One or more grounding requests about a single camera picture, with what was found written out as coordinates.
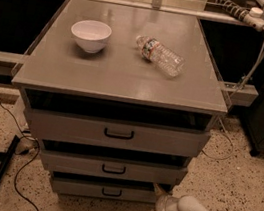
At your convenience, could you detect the black floor cable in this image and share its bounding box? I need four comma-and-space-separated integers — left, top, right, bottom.
0, 84, 64, 211

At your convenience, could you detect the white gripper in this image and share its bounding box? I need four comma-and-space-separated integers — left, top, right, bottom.
153, 183, 178, 211

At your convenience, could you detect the grey bottom drawer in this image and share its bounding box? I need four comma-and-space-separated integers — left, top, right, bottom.
50, 172, 156, 203

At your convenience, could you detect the grey middle drawer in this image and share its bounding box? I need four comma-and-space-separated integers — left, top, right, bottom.
40, 149, 187, 185

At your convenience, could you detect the clear plastic water bottle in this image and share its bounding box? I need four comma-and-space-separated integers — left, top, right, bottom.
135, 35, 185, 78

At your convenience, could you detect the grey drawer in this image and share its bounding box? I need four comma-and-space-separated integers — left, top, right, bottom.
50, 172, 156, 203
24, 108, 210, 158
40, 149, 187, 185

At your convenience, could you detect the grey top drawer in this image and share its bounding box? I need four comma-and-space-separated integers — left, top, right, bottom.
24, 108, 210, 158

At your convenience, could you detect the thin grey floor cable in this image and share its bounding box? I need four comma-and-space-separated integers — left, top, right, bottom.
199, 116, 241, 164

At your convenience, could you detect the white power strip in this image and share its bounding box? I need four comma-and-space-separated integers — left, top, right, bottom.
211, 0, 264, 33

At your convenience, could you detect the white ceramic bowl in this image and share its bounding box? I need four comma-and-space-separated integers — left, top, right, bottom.
71, 20, 112, 54

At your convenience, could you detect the grey drawer cabinet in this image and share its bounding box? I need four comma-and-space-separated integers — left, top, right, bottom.
0, 0, 245, 211

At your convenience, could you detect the black metal floor bar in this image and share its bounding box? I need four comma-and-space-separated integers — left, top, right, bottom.
0, 136, 20, 183

